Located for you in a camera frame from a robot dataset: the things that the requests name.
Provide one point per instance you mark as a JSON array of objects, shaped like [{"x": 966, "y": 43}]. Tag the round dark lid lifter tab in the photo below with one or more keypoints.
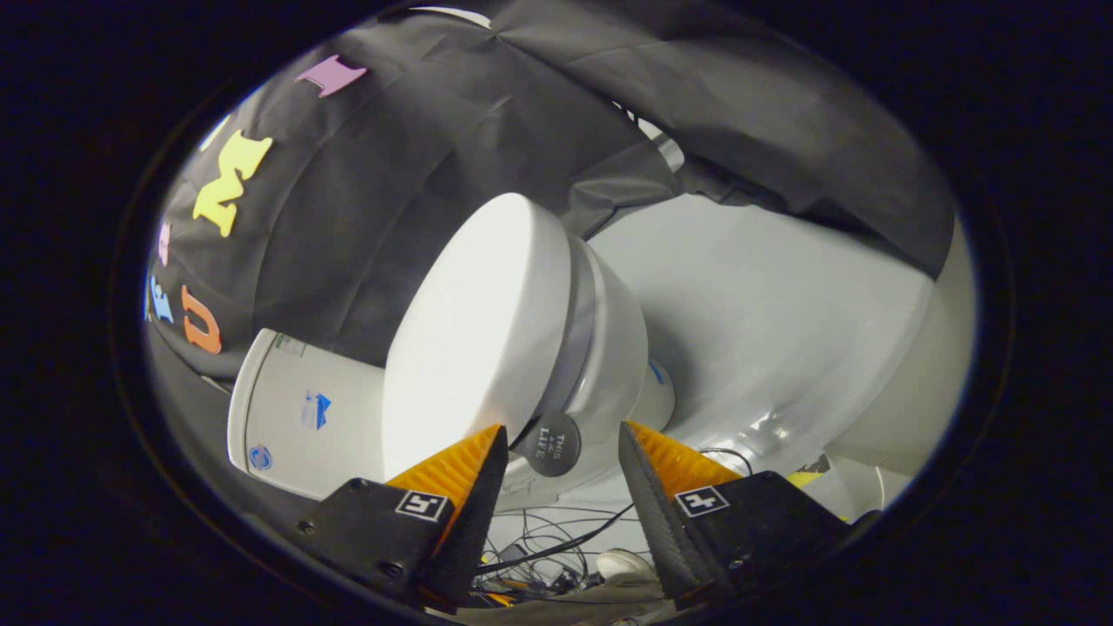
[{"x": 552, "y": 443}]

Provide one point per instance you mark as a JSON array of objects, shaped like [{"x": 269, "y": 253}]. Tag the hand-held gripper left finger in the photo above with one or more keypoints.
[{"x": 478, "y": 530}]

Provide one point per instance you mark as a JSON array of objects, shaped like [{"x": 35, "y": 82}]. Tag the black backdrop cloth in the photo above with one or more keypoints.
[{"x": 391, "y": 174}]

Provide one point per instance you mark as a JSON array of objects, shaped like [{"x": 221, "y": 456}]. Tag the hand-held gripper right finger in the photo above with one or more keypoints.
[{"x": 661, "y": 530}]

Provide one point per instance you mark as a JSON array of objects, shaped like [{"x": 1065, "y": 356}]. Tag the white ceramic toilet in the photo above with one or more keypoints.
[{"x": 296, "y": 409}]

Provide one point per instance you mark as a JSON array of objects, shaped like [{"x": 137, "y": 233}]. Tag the white rounded object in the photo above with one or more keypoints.
[{"x": 624, "y": 563}]

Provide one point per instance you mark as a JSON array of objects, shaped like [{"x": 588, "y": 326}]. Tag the white toilet seat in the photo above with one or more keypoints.
[{"x": 581, "y": 330}]

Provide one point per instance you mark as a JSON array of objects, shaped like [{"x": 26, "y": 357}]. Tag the white toilet lid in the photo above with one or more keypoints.
[{"x": 478, "y": 330}]

